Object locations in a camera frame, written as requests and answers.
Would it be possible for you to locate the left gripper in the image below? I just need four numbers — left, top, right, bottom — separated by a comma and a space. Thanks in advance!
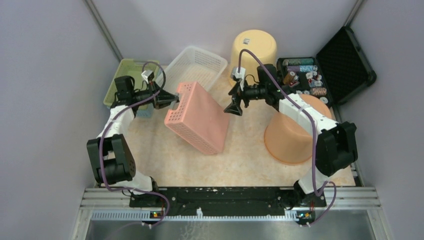
131, 80, 179, 110

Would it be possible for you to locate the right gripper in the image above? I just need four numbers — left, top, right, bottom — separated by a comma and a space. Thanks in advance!
224, 78, 267, 116

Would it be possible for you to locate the pink plastic basket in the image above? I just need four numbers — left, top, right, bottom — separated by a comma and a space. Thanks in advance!
164, 81, 230, 155

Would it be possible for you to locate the orange capybara bucket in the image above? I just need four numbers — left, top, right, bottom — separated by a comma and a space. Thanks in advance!
263, 99, 313, 165

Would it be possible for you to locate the yellow capybara bucket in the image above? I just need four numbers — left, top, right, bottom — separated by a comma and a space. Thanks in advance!
228, 29, 277, 85

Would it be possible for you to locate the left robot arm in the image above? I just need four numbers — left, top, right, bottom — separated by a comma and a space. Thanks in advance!
86, 71, 179, 207

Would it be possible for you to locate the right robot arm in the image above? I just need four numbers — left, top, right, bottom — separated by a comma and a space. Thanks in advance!
224, 64, 358, 206

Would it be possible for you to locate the green plastic basket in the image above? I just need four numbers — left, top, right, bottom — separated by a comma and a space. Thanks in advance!
103, 58, 160, 108

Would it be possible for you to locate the white mesh plastic basket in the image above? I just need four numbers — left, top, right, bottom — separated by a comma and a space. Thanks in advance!
163, 46, 228, 93

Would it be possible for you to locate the brown cylinder in case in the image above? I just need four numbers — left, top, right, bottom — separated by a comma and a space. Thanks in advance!
282, 71, 297, 85

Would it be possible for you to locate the black open tool case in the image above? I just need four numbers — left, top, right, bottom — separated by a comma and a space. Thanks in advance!
276, 26, 377, 108

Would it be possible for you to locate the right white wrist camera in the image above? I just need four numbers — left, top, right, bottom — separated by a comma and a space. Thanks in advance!
231, 66, 246, 92

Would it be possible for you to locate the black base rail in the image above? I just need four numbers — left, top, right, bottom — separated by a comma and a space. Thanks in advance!
76, 186, 381, 228

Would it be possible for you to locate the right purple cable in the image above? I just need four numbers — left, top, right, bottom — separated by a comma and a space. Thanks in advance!
237, 48, 337, 228

